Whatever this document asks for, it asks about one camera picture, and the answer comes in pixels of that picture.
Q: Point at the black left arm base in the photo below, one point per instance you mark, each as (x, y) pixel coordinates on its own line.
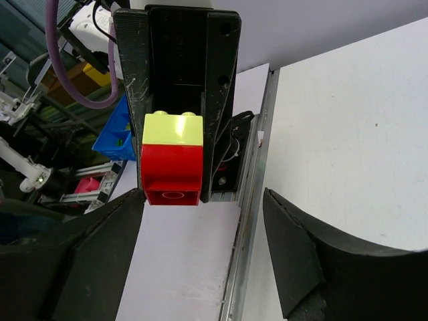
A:
(227, 178)

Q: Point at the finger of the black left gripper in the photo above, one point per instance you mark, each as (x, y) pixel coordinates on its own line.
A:
(222, 42)
(132, 36)

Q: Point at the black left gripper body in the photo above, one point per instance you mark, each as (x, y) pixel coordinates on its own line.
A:
(178, 52)

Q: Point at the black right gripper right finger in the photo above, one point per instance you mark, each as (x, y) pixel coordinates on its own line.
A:
(323, 273)

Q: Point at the lime small lego brick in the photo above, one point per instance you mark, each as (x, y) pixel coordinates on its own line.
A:
(161, 128)

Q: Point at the pink plastic part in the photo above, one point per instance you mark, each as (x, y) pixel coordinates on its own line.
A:
(87, 185)

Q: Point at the blue plastic bin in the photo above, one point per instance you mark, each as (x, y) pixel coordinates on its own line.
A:
(115, 139)

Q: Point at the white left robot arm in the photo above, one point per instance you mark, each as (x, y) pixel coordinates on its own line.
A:
(90, 29)

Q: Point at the red lego bricks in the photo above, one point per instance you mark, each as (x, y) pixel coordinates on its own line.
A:
(172, 174)

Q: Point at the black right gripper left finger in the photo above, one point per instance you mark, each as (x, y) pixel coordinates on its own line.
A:
(57, 267)

